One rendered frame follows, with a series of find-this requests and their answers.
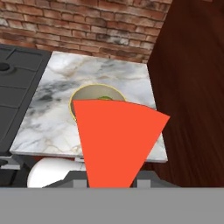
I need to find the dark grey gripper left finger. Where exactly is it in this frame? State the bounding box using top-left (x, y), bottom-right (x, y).
top-left (43, 170), bottom-right (90, 189)

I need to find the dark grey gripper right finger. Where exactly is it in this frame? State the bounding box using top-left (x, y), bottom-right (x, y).
top-left (129, 170), bottom-right (179, 189)

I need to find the orange cheese wedge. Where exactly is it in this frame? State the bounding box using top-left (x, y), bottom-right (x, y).
top-left (72, 99), bottom-right (172, 189)

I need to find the green salad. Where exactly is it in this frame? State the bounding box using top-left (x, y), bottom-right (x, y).
top-left (96, 95), bottom-right (114, 102)

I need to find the yellow-rimmed salad bowl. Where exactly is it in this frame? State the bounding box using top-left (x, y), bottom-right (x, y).
top-left (68, 83), bottom-right (128, 123)

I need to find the dark wooden cabinet panel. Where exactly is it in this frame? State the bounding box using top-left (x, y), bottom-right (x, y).
top-left (143, 0), bottom-right (224, 188)

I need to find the white round object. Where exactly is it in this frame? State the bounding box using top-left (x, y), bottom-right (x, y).
top-left (26, 157), bottom-right (88, 188)

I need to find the black hob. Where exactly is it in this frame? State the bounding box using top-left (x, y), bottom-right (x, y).
top-left (0, 43), bottom-right (54, 187)

